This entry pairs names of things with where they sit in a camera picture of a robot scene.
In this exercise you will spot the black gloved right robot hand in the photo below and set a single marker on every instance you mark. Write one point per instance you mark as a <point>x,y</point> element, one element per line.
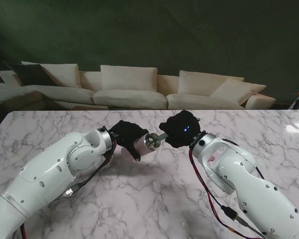
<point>182,132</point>

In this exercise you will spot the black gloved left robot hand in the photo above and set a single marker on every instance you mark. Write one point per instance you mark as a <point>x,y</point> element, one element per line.
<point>125,134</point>

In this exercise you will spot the pink thermos body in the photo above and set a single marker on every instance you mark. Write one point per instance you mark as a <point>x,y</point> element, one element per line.
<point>144,148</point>

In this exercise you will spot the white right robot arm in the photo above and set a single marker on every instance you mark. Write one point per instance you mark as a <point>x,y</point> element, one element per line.
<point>251,189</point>

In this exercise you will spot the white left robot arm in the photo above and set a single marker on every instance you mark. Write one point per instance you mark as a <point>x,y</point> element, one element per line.
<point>40,174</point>

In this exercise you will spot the cream fabric sofa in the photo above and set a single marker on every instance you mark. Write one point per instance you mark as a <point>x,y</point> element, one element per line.
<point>129,98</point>

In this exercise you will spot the cream sofa back cushion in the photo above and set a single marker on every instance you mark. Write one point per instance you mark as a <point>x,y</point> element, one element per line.
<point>128,78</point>
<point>62,74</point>
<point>196,82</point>

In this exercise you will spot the small cream throw pillow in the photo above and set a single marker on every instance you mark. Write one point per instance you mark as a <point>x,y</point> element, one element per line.
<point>239,90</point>

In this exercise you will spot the dark grey sofa cushion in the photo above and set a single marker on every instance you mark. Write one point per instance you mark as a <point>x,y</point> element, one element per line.
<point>32,74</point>

